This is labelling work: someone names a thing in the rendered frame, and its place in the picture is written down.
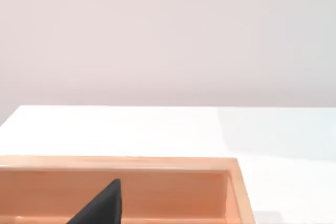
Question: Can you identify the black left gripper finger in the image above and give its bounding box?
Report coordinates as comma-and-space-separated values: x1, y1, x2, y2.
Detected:
66, 178, 124, 224

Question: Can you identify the shallow salmon-coloured box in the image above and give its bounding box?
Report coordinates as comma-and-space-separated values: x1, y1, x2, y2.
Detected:
0, 155, 256, 224

